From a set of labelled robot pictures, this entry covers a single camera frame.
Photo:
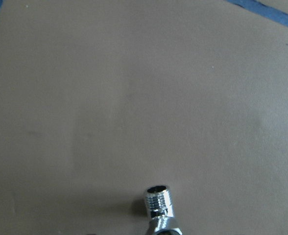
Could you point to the chrome pipe fitting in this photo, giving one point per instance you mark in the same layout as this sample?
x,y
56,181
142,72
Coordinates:
x,y
160,211

